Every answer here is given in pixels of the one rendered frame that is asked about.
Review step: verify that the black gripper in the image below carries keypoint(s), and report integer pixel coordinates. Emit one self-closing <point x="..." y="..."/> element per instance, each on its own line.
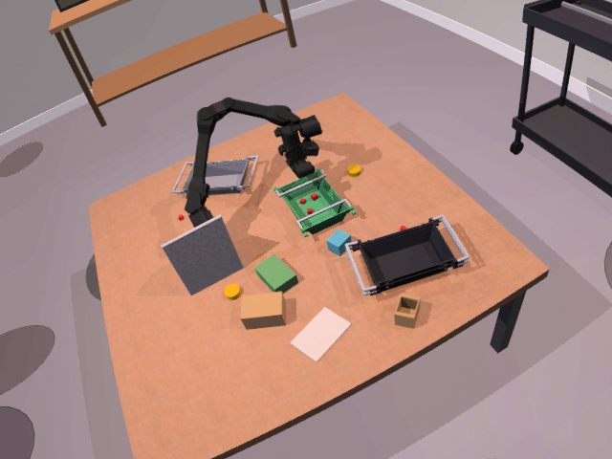
<point x="295" y="161"/>

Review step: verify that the small tan open box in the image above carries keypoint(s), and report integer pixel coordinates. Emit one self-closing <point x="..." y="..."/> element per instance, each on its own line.
<point x="407" y="311"/>

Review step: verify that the green rectangular block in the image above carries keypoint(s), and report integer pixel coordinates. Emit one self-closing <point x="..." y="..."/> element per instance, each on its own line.
<point x="276" y="275"/>

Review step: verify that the green plastic tray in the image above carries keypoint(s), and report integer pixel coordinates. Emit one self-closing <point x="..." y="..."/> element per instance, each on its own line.
<point x="326" y="197"/>

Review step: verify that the light blue block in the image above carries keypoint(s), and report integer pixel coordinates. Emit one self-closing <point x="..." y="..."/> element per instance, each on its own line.
<point x="336" y="243"/>

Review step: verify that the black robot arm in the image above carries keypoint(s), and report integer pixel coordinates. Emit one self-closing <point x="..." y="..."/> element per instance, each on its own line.
<point x="197" y="192"/>

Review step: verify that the yellow short cylinder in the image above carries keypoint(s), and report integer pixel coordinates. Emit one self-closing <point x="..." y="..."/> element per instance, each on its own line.
<point x="354" y="170"/>
<point x="232" y="291"/>

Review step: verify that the tan cardboard-coloured box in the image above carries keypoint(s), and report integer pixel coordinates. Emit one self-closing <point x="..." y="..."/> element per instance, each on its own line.
<point x="263" y="310"/>

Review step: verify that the pale pink flat rectangular sheet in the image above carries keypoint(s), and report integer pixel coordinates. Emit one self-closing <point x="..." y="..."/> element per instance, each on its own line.
<point x="320" y="334"/>

